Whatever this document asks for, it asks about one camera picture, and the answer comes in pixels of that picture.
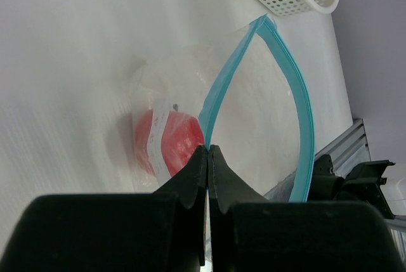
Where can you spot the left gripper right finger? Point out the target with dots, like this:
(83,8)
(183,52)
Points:
(225,187)

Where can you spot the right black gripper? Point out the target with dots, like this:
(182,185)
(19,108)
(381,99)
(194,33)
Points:
(362,184)

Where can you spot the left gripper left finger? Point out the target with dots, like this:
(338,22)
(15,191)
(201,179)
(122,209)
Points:
(187,224)

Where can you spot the red fake apple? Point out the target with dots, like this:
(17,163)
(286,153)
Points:
(164,141)

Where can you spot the clear zip top bag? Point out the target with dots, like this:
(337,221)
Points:
(250,99)

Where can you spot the aluminium mounting rail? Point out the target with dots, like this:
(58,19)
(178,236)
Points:
(347,150)

